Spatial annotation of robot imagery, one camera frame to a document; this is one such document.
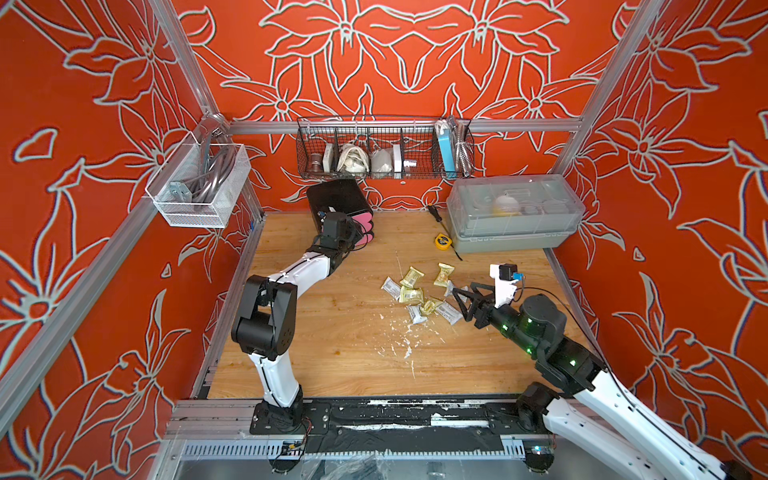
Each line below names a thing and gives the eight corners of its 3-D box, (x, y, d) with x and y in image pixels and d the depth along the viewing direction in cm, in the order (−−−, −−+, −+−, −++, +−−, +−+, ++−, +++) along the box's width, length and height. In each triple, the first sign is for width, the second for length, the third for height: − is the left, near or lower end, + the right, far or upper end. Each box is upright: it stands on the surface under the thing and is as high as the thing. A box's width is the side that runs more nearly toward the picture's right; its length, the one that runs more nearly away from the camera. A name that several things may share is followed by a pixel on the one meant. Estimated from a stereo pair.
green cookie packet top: (430, 282, 100) (431, 278, 98) (438, 265, 105) (439, 261, 103) (446, 289, 98) (447, 285, 97) (453, 271, 103) (454, 267, 101)
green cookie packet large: (398, 302, 96) (399, 299, 94) (400, 289, 99) (400, 285, 97) (422, 305, 95) (423, 302, 93) (423, 292, 98) (424, 288, 96)
